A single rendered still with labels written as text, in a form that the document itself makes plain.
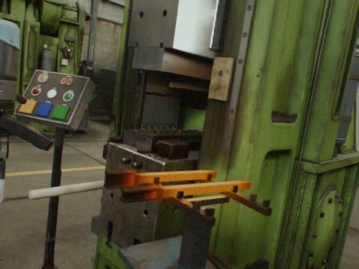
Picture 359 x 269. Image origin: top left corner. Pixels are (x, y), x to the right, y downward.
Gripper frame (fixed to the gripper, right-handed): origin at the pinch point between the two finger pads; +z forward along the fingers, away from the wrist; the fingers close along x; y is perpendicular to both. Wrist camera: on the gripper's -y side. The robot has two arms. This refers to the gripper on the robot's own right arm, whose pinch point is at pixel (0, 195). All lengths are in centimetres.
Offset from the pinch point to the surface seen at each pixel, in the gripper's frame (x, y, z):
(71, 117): -89, -29, -6
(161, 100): -85, -75, -20
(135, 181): -8.8, -33.5, 0.3
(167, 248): -15, -51, 26
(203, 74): -60, -83, -36
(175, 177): -11.3, -47.8, 0.3
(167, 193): 2.1, -38.5, 0.2
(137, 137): -60, -53, -3
